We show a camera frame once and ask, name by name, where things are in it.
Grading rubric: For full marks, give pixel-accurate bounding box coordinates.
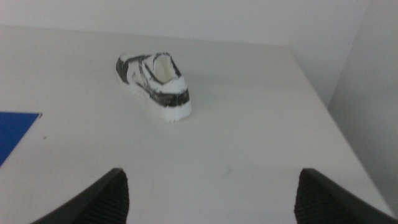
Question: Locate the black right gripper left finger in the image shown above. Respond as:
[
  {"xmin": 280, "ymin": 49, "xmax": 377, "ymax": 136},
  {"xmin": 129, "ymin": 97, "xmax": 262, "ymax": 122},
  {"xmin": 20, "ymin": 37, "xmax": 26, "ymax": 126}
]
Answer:
[{"xmin": 30, "ymin": 167, "xmax": 130, "ymax": 224}]

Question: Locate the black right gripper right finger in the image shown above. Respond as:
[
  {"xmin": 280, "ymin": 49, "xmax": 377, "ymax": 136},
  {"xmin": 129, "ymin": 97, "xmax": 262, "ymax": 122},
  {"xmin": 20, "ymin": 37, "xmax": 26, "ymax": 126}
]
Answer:
[{"xmin": 294, "ymin": 168, "xmax": 398, "ymax": 224}]

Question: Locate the blue mat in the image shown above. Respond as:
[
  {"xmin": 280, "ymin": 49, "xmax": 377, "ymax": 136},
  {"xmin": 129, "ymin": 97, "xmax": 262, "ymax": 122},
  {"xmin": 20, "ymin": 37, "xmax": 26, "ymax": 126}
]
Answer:
[{"xmin": 0, "ymin": 111, "xmax": 42, "ymax": 167}]

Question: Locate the white and black sneaker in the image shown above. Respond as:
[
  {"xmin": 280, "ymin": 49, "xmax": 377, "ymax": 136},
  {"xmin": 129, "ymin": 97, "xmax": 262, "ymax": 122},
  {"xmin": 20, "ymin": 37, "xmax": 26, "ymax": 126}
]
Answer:
[{"xmin": 116, "ymin": 52, "xmax": 192, "ymax": 123}]

